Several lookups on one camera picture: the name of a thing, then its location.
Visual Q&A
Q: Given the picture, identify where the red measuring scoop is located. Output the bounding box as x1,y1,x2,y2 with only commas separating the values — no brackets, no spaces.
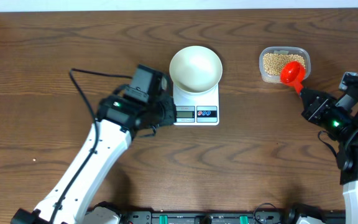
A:
280,61,306,95

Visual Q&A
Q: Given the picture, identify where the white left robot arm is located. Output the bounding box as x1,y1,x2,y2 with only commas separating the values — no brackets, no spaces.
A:
11,65,177,223

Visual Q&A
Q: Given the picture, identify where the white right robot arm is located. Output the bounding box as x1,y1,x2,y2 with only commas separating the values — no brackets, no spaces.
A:
298,72,358,223

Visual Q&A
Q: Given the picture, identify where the white digital kitchen scale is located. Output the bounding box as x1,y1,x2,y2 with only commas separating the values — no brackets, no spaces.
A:
173,85,219,126

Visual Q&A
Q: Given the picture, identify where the cream ceramic bowl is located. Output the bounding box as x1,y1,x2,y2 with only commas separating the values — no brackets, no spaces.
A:
169,45,223,93

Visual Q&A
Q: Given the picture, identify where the clear plastic soybean container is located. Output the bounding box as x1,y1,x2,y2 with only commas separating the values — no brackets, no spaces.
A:
259,47,311,83

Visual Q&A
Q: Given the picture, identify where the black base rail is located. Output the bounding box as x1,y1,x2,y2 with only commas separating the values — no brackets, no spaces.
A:
116,210,347,224

